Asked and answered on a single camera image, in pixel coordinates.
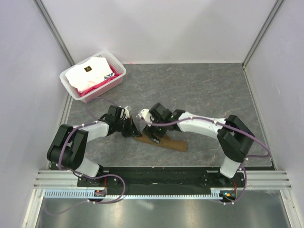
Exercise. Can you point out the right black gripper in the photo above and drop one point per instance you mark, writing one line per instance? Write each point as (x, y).
(149, 131)

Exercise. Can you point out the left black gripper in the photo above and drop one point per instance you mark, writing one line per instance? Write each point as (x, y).
(132, 129)

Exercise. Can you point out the brown cloth napkin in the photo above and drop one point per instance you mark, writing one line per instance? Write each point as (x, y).
(165, 142)

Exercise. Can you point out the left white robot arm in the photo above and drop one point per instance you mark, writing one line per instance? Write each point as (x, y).
(68, 147)

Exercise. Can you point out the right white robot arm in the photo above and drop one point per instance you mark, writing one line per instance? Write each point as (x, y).
(232, 134)

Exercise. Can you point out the pink cloth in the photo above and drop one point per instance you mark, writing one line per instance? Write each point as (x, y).
(107, 79)

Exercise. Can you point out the white folded cloth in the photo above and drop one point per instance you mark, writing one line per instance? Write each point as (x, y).
(89, 73)

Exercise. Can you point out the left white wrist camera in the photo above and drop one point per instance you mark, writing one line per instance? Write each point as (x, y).
(125, 112)

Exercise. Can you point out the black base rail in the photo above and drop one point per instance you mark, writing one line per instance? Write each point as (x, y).
(174, 179)

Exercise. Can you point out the grey slotted cable duct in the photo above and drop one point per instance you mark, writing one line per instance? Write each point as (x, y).
(101, 194)

